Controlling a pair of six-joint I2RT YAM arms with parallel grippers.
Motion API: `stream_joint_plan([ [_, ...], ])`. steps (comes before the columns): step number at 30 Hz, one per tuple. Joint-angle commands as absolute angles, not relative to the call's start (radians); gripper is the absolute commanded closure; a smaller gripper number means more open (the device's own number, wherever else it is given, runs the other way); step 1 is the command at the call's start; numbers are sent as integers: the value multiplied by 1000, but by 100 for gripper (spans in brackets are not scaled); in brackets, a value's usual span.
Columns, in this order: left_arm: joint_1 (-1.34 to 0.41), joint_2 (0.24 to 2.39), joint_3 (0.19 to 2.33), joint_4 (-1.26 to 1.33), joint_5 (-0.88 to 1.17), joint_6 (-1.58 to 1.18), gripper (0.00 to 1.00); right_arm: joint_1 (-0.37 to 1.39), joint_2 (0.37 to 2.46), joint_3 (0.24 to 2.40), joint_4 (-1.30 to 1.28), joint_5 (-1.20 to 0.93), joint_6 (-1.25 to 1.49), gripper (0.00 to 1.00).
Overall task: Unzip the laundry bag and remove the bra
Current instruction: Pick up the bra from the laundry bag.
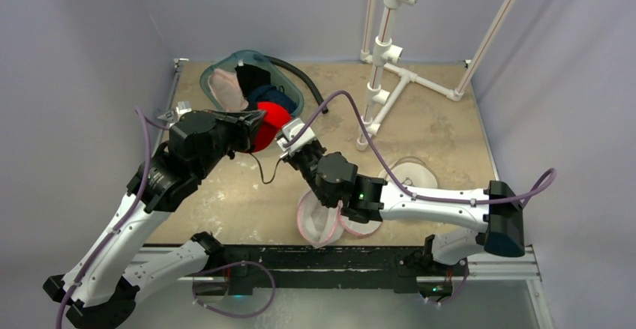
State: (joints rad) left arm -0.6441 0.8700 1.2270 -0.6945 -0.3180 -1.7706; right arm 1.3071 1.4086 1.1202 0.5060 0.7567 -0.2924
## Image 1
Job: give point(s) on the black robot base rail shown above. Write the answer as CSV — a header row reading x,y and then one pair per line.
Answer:
x,y
403,270

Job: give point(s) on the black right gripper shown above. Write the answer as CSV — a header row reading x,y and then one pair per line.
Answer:
x,y
299,153

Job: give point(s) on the teal plastic basin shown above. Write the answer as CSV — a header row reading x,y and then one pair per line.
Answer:
x,y
255,58

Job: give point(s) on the red and black bra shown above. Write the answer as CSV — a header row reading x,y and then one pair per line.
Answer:
x,y
273,121

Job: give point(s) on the pink-trimmed white laundry bag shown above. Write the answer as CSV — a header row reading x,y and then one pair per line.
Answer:
x,y
321,226

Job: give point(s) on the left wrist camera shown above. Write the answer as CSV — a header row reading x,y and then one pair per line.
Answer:
x,y
173,115

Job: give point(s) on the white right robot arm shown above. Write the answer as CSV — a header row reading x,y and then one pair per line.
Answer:
x,y
489,220

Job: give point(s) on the white PVC pipe rack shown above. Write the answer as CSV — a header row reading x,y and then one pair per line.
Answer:
x,y
387,79

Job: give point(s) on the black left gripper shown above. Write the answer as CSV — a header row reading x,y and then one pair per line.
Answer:
x,y
242,124

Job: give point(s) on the pale pink bra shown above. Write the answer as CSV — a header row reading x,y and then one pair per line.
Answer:
x,y
225,89

